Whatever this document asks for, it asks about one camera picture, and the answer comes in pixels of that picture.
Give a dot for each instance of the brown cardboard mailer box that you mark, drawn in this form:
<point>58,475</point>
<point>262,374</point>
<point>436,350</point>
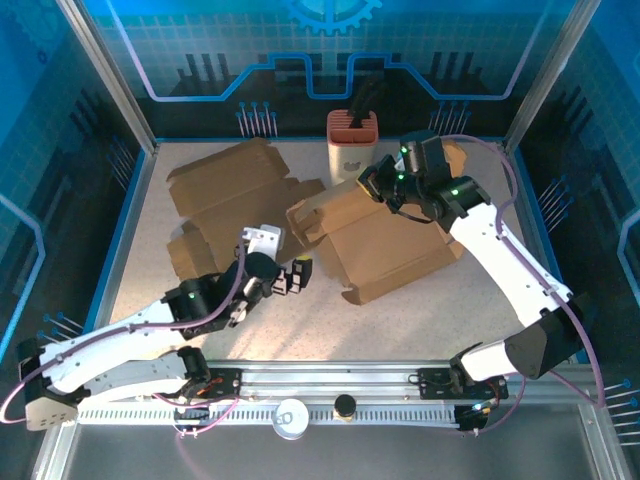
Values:
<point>380,250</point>
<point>225,185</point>

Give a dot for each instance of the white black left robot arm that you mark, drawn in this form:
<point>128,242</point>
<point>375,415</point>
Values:
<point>110,345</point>

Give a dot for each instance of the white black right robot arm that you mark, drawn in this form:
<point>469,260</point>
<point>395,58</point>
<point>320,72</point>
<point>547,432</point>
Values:
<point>500,260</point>

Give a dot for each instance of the black controller box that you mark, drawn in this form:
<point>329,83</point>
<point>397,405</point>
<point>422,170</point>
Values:
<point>192,415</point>
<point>470,417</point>

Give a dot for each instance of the cream knife block orange top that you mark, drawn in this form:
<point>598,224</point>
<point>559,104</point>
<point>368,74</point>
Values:
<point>350,160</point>

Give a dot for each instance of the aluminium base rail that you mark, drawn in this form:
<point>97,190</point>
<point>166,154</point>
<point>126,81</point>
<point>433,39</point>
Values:
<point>325,380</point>

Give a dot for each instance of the aluminium frame post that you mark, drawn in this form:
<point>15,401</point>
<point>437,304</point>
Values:
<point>111,75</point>
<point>549,75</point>

